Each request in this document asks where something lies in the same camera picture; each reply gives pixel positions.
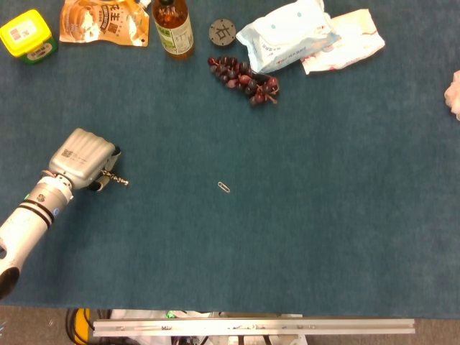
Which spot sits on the blue felt table mat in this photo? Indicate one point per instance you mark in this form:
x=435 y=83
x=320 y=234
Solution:
x=230 y=201

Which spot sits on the orange snack pouch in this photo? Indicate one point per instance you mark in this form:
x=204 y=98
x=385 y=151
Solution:
x=104 y=23

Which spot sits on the aluminium profile rail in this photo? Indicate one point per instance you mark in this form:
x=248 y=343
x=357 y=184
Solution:
x=251 y=326

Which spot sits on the white red-printed soft pack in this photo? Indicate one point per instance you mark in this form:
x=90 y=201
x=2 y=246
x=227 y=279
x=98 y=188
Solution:
x=348 y=43

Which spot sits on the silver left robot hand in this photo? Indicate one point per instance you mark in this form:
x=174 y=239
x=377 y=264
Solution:
x=81 y=160

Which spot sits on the green jar with yellow lid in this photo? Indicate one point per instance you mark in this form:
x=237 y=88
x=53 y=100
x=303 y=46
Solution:
x=27 y=37

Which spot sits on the silver paper clip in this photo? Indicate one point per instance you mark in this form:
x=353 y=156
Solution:
x=223 y=187

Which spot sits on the amber liquid bottle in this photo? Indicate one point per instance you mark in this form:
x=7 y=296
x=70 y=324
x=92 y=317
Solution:
x=173 y=28

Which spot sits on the black round disc with character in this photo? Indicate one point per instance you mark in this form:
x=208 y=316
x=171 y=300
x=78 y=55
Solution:
x=223 y=32

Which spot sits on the light blue wet wipes pack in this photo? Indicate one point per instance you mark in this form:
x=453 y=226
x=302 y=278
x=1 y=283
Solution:
x=287 y=37

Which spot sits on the white mesh bath sponge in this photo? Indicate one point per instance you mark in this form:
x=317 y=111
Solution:
x=454 y=95

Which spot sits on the bunch of dark red grapes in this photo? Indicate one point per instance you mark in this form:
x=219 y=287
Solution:
x=244 y=78

